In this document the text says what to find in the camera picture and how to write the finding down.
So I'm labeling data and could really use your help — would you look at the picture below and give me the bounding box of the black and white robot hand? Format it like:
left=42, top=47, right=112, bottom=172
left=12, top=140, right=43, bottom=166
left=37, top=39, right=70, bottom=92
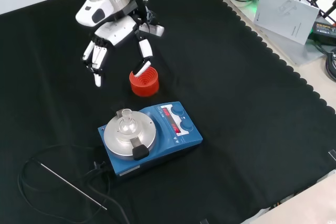
left=75, top=0, right=154, bottom=88

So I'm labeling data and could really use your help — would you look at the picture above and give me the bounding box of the heater with blue base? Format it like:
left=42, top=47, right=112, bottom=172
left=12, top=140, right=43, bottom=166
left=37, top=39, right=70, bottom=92
left=98, top=100, right=204, bottom=180

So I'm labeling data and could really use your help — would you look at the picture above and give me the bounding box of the red ribbed round flask stand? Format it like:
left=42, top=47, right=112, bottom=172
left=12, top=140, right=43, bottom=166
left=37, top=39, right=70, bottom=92
left=129, top=67, right=160, bottom=97

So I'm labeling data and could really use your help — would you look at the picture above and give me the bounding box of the clear round-bottom glass flask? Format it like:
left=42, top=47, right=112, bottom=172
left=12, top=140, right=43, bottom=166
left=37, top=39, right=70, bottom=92
left=117, top=108, right=138, bottom=135

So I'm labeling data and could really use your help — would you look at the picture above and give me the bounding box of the black bench cloth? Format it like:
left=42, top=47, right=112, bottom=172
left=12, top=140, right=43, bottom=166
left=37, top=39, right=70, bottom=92
left=0, top=0, right=336, bottom=224

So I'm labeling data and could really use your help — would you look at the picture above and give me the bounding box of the thin steel probe rod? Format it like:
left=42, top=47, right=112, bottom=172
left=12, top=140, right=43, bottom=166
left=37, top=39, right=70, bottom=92
left=39, top=163, right=108, bottom=210

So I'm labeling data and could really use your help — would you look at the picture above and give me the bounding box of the pale printed board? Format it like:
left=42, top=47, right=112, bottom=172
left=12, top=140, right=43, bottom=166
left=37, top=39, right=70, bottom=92
left=253, top=0, right=320, bottom=46

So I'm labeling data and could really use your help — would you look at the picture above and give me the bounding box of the black power adapter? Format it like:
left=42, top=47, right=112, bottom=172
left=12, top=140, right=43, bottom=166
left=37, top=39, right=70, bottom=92
left=311, top=21, right=336, bottom=46

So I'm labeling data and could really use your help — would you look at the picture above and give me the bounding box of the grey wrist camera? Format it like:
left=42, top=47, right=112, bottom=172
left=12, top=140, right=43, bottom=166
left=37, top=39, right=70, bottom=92
left=138, top=23, right=165, bottom=37

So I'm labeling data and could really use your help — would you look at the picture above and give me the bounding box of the metal strip with black handles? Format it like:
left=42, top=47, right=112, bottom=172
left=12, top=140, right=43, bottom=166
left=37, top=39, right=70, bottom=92
left=110, top=102, right=150, bottom=161

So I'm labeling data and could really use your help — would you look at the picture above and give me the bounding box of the black heater power cable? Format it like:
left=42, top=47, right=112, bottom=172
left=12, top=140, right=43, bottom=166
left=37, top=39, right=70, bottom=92
left=17, top=144, right=131, bottom=224

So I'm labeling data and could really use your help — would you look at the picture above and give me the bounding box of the black cable bundle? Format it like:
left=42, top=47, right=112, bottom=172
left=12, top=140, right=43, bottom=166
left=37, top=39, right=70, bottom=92
left=324, top=49, right=336, bottom=83

